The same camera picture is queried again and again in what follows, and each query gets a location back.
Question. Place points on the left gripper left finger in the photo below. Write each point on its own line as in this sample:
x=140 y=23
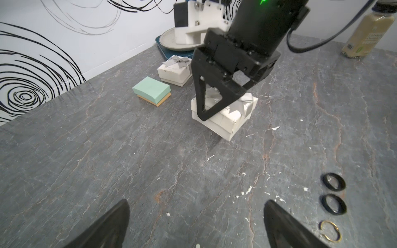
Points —
x=109 y=231

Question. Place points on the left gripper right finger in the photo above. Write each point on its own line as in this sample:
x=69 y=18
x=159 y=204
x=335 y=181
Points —
x=284 y=231

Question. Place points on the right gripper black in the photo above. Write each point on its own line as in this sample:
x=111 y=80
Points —
x=249 y=46

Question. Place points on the white gift box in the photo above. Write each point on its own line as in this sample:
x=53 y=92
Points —
x=229 y=120

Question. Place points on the mint green jewelry box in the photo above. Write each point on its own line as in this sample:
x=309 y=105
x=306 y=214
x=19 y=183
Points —
x=152 y=91

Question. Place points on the teal tray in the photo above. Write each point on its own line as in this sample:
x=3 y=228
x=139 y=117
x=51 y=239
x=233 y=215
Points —
x=169 y=53

